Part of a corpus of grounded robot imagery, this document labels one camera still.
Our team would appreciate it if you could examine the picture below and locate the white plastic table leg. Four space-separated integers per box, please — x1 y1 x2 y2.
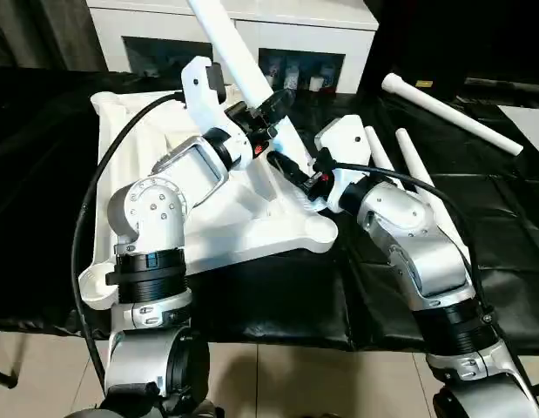
381 73 524 158
185 0 303 153
363 126 399 175
394 128 472 262

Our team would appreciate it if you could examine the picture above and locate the white cabinet with glass doors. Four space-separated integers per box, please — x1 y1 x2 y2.
84 0 380 95

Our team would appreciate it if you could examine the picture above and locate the black work mat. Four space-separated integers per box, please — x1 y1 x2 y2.
0 65 539 354

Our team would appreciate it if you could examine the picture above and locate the flat white board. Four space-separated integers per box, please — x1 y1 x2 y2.
500 104 539 162

